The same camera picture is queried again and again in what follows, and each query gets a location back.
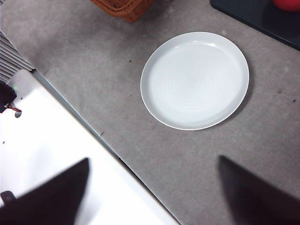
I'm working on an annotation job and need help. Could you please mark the ribbed grey panel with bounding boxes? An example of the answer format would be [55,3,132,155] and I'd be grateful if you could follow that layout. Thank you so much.
[0,30,36,83]

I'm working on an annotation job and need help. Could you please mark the black rectangular tray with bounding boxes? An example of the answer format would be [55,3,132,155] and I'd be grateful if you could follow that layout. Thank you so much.
[210,0,300,51]

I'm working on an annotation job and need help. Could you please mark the pale grey round plate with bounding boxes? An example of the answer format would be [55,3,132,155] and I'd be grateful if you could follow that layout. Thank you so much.
[140,31,250,131]

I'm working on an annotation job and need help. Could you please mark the black device with red wire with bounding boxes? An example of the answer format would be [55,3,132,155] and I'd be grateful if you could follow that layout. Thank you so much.
[0,83,22,113]

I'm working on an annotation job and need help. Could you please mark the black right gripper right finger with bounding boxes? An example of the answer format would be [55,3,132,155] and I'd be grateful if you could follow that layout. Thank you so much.
[217,154,300,225]

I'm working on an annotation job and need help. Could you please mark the red tomato with green calyx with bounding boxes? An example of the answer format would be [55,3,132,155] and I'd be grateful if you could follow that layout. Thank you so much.
[271,0,300,12]

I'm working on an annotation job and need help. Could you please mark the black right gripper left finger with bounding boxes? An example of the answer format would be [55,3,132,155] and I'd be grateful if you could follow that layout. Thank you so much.
[0,157,90,225]

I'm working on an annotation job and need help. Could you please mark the brown wicker basket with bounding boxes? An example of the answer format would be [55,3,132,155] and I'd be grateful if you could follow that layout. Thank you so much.
[90,0,155,23]

